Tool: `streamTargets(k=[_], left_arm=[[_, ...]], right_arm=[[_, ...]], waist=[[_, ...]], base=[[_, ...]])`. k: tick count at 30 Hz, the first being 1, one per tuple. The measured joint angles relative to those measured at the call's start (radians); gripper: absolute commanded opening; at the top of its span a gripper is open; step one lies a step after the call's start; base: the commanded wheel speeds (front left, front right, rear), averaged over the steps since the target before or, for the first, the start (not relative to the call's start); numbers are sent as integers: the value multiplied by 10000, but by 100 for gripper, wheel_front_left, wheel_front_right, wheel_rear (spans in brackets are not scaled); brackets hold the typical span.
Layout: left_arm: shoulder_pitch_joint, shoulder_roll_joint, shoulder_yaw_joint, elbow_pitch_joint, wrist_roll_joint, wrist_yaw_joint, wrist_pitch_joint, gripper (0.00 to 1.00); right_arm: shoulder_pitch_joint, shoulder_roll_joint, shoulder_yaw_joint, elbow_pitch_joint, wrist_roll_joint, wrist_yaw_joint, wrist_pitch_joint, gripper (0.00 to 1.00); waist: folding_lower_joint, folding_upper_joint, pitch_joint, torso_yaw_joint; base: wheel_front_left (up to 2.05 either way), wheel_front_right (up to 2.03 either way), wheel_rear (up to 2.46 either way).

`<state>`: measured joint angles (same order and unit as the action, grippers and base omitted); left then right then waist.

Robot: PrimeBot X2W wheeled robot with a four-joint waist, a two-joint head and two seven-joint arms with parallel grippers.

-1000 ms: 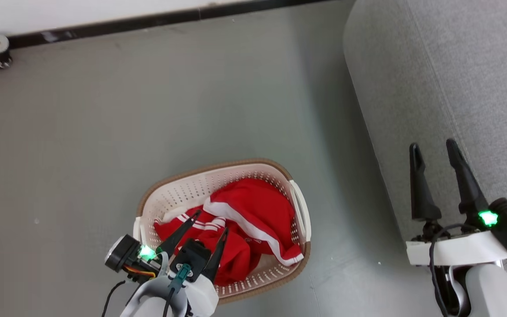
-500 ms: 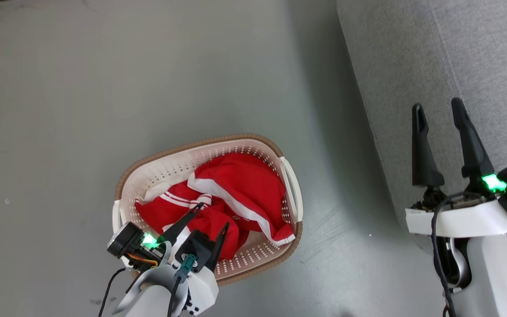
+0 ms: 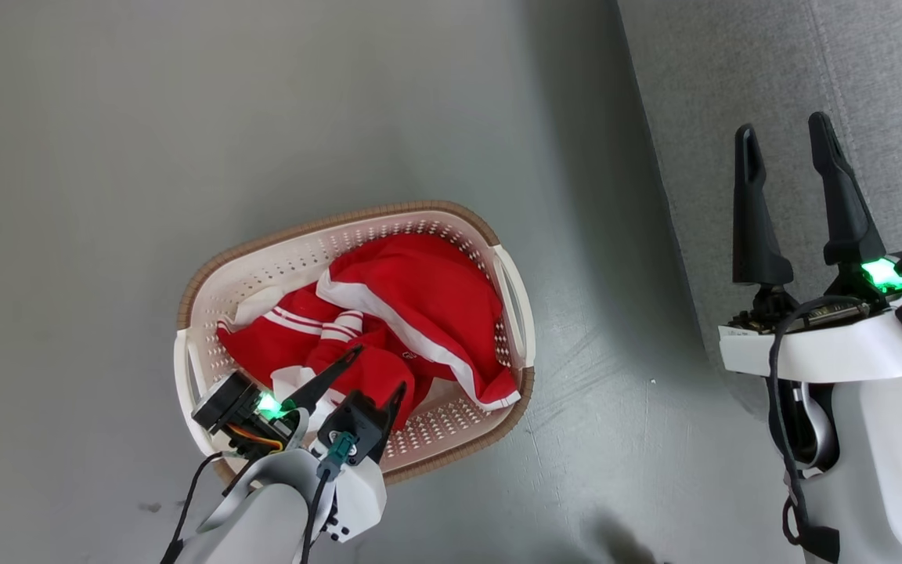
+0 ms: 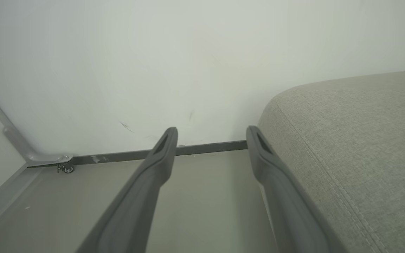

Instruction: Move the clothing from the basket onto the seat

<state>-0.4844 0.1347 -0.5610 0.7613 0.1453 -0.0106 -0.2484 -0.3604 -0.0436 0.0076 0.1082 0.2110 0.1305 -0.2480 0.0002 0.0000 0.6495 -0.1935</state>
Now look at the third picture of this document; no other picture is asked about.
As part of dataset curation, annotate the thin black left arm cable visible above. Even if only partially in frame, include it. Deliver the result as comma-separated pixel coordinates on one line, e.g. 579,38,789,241
160,450,226,564

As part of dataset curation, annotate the red garment with white band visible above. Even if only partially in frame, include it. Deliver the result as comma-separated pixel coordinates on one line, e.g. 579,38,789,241
316,233,522,412

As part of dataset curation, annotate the grey fabric sofa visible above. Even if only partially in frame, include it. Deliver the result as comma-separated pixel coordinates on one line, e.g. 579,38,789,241
615,0,902,455

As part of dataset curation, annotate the cream laundry basket brown rim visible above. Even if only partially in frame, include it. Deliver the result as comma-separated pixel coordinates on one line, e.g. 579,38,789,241
173,200,536,486

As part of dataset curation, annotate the black cable with teal connector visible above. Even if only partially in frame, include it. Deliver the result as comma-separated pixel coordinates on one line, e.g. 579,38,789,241
297,433,359,564

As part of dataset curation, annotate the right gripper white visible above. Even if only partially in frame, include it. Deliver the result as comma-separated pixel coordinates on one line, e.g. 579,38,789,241
719,112,902,385

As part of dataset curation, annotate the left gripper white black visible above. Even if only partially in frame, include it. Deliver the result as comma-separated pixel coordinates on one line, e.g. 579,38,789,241
251,345,408,543

